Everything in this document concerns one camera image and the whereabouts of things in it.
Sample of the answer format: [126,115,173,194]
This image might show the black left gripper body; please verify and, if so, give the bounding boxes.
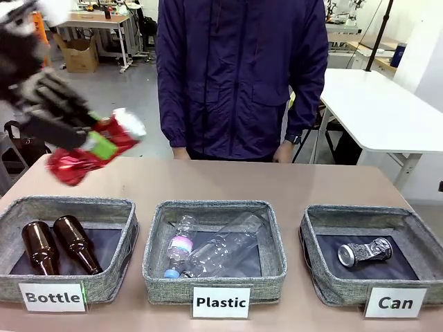
[0,33,46,119]

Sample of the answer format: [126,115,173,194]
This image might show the crushed red soda can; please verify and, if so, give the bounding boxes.
[46,107,147,188]

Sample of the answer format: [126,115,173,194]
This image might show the brown glass beer bottle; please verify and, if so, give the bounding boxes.
[52,214,104,276]
[21,221,61,277]

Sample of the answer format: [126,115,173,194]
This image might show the small pink-label water bottle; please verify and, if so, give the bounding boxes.
[163,214,199,279]

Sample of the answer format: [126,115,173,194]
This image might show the crushed silver can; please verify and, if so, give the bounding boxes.
[336,236,394,268]

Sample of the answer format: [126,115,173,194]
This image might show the person's right forearm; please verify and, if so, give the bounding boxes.
[157,82,188,149]

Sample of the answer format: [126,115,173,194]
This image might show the person's left forearm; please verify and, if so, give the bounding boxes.
[284,79,329,140]

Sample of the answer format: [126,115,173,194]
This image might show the grey fabric basket labelled Bottle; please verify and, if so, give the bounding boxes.
[0,195,140,305]

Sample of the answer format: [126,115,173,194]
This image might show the grey fabric basket labelled Plastic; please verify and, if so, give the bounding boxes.
[142,199,288,306]

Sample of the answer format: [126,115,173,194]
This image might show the grey fabric basket labelled Can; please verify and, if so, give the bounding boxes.
[299,204,443,307]

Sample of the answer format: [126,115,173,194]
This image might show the white Can label card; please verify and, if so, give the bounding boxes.
[363,287,428,319]

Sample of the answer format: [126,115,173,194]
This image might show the person's right hand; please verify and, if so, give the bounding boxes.
[172,146,192,161]

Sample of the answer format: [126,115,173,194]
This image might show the person's left hand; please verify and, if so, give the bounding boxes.
[272,140,296,164]

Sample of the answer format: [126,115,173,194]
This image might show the black bag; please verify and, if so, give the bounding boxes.
[2,120,53,164]

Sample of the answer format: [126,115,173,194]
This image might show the brown cardboard box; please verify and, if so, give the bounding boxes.
[54,33,100,74]

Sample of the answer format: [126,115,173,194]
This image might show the grey chair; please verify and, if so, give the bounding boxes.
[0,133,30,196]

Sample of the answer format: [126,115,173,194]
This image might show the white Bottle label card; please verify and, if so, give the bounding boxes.
[18,282,88,313]

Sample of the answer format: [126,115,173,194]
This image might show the person in navy jacket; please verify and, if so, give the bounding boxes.
[155,0,329,163]

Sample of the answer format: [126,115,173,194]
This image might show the large clear plastic bottle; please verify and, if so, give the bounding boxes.
[179,212,264,278]

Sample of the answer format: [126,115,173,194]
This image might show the white Plastic label card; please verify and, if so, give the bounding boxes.
[192,286,251,320]

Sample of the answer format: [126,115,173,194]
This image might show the light wood desk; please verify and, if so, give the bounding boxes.
[345,33,399,72]

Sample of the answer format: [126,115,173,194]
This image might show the black tripod pole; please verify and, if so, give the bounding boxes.
[364,0,396,73]

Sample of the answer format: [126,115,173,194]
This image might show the dark blue flask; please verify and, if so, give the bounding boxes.
[395,41,408,68]

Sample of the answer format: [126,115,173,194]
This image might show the wood-top white-frame table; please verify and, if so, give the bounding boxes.
[51,11,139,74]

